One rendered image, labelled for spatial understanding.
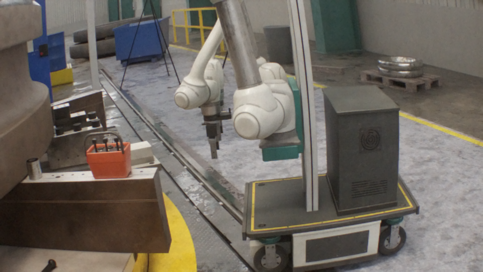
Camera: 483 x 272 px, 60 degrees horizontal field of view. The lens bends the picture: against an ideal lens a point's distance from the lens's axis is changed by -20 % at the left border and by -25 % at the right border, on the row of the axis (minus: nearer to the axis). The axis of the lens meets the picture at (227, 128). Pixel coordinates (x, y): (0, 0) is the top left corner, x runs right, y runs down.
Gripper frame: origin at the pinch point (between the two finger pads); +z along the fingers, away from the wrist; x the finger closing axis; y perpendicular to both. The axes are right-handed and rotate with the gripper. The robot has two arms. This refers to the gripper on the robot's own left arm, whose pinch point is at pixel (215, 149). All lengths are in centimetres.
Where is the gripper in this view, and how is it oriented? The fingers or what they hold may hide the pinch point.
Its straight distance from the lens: 247.4
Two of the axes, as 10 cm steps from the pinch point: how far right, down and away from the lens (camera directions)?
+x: -0.5, 2.7, -9.6
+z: 1.0, 9.6, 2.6
